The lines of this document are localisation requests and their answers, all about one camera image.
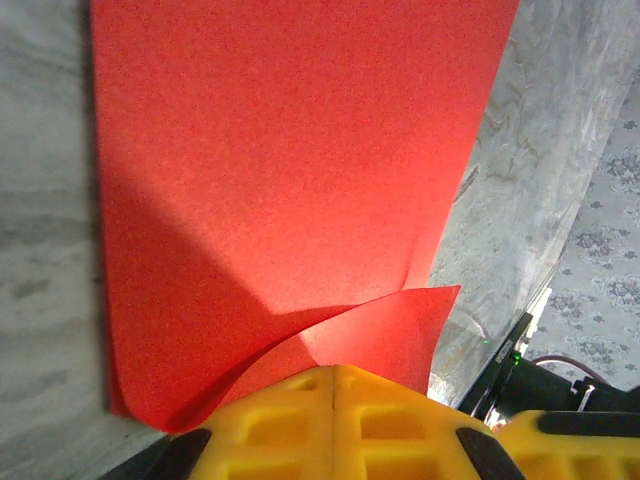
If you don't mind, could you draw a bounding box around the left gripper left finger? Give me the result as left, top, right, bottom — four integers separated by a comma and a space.
164, 365, 335, 480

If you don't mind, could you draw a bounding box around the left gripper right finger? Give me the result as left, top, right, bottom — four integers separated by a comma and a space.
333, 364, 526, 480

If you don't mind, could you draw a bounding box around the red paper sheet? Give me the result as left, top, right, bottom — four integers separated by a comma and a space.
89, 0, 522, 434

